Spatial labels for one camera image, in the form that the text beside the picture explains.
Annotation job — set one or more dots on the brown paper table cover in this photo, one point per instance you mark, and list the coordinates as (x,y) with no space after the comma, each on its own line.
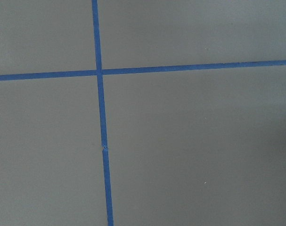
(143,112)

